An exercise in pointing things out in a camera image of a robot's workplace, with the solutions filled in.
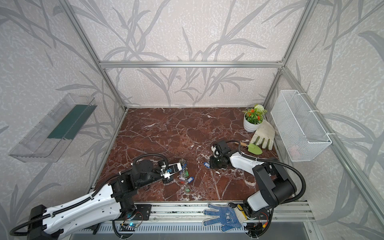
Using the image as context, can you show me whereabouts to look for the steel key ring disc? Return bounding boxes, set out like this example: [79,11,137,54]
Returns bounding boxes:
[179,159,195,194]

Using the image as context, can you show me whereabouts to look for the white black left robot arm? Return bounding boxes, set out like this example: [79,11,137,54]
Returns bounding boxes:
[10,154,183,240]

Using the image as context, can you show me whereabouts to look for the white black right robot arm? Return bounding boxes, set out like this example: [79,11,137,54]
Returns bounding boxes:
[209,140,307,219]

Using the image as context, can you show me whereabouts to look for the green garden trowel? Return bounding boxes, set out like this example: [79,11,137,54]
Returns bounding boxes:
[235,141,263,155]

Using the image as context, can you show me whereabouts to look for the beige work glove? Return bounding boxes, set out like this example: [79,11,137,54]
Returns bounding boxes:
[250,120,276,151]

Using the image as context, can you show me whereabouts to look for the white potted flower plant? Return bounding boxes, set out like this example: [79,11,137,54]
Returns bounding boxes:
[243,104,267,133]

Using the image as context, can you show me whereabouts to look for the blue dotted work glove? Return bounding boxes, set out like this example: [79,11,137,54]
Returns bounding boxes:
[202,203,248,233]

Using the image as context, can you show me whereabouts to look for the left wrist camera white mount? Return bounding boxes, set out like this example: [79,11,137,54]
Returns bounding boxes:
[161,163,183,176]

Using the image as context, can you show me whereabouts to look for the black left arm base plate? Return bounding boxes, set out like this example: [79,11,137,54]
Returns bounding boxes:
[129,204,152,221]

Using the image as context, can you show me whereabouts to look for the white wire mesh basket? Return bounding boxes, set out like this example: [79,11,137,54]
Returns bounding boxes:
[271,90,332,162]

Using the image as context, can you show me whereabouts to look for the clear plastic wall tray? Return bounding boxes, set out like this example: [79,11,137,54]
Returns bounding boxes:
[9,94,97,163]

